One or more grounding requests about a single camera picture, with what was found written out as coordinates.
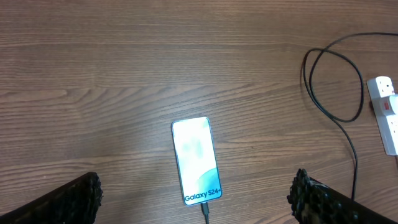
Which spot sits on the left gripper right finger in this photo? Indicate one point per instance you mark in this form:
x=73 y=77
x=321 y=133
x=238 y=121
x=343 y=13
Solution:
x=313 y=202

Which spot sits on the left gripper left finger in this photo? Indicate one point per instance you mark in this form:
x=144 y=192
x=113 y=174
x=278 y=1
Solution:
x=73 y=203

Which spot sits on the Samsung Galaxy smartphone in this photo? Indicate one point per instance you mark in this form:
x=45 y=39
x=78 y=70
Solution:
x=196 y=160

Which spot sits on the white charger plug adapter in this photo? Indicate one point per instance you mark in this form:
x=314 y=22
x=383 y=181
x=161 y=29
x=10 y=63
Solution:
x=388 y=105

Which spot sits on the white power strip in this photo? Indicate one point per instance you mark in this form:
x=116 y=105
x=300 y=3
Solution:
x=380 y=87

